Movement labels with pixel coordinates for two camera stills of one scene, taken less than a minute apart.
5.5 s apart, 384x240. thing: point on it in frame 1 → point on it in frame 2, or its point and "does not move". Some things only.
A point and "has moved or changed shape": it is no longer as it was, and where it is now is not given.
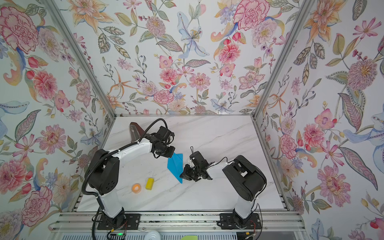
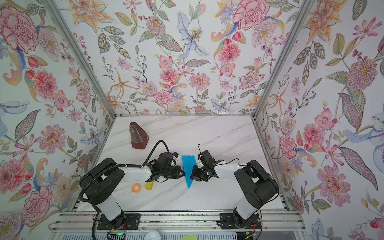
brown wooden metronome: (136, 131) does not move
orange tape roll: (136, 188) does not move
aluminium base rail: (67, 221) does not move
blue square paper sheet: (175, 165) has moved or changed shape
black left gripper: (171, 151) → (178, 170)
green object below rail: (190, 237) does not move
